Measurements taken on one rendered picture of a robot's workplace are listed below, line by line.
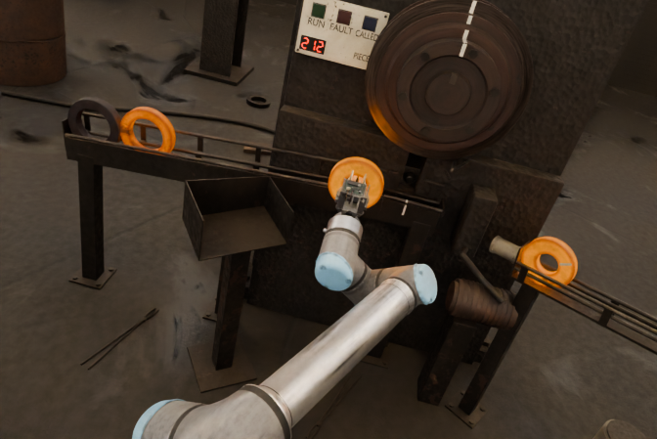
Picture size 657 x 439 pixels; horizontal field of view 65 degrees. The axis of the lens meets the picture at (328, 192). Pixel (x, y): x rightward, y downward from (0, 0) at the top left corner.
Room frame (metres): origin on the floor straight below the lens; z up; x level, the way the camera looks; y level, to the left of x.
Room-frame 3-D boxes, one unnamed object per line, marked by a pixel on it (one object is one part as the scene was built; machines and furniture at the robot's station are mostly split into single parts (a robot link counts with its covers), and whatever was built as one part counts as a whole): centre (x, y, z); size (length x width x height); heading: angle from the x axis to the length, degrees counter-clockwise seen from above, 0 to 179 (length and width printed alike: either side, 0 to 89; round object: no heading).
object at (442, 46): (1.40, -0.25, 1.11); 0.28 x 0.06 x 0.28; 88
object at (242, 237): (1.25, 0.25, 0.36); 0.26 x 0.20 x 0.72; 123
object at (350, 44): (1.62, 0.08, 1.15); 0.26 x 0.02 x 0.18; 88
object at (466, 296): (1.35, -0.58, 0.27); 0.22 x 0.13 x 0.53; 88
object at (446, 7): (1.50, -0.26, 1.11); 0.47 x 0.06 x 0.47; 88
